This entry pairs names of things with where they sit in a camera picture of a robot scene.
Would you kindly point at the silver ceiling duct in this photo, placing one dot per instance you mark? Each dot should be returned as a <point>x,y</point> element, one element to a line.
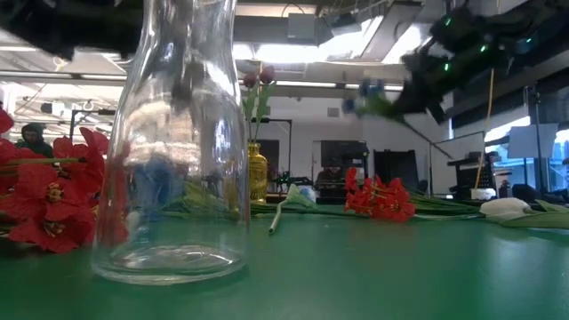
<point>382,40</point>

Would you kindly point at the black background box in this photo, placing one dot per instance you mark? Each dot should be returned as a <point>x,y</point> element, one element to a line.
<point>395,164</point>

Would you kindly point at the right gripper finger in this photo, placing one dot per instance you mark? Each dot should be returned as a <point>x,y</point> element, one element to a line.
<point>411,104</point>
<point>436,111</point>

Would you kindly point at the black metal frame stand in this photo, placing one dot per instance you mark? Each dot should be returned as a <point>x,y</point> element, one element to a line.
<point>290,133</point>

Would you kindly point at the white pale-blue artificial tulip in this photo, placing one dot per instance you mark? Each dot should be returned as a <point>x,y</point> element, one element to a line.
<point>293,193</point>

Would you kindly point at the black desk equipment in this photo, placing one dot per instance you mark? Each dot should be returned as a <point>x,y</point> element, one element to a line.
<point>467,175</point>

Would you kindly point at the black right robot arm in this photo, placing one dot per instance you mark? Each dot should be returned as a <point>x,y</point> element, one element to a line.
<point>533,31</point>

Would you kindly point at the gold glass vase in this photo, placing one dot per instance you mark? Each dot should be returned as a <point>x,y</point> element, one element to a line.
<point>257,178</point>

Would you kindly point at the red artificial flower bunch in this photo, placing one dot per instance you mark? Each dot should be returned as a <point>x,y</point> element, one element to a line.
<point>40,209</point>
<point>382,202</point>

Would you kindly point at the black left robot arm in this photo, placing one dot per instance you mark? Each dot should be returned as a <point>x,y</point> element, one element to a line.
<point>66,26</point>

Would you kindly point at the black background machine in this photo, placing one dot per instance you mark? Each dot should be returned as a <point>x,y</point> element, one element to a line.
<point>342,153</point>

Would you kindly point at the grey wall vent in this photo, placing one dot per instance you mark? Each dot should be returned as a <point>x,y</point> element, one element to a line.
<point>333,112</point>

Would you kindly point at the small black background robot arm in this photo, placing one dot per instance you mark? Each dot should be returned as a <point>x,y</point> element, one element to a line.
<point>291,181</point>

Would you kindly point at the wooden stick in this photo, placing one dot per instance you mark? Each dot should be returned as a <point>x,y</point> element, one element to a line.
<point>480,171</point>

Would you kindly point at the bunch of green stems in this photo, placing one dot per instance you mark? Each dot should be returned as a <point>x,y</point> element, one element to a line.
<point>250,80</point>

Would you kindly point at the blue artificial flower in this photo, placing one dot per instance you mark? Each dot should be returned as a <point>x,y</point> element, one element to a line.
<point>153,182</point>
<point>378,106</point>

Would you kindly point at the black camera stand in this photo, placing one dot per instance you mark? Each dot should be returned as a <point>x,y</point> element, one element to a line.
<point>72,126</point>

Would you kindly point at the white panel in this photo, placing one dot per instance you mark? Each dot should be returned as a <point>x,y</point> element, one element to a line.
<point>531,140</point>

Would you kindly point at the grey ceiling box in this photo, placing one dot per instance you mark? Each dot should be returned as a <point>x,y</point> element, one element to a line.
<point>302,26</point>

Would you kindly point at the long ceiling light fixture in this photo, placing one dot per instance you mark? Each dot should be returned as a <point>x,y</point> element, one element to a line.
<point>306,83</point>
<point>355,86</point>

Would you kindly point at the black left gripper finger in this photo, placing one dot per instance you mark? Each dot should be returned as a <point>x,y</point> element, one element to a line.
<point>186,84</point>

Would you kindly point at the green artificial leaf stem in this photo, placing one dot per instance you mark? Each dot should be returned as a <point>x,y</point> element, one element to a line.
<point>267,74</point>

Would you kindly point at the whiteboard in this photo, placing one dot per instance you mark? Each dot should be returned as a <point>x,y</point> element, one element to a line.
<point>458,162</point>

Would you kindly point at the clear glass vase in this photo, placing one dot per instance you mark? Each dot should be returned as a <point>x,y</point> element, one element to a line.
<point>169,266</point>

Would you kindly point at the person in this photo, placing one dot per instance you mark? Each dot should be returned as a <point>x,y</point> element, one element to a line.
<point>330,174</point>
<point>34,140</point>

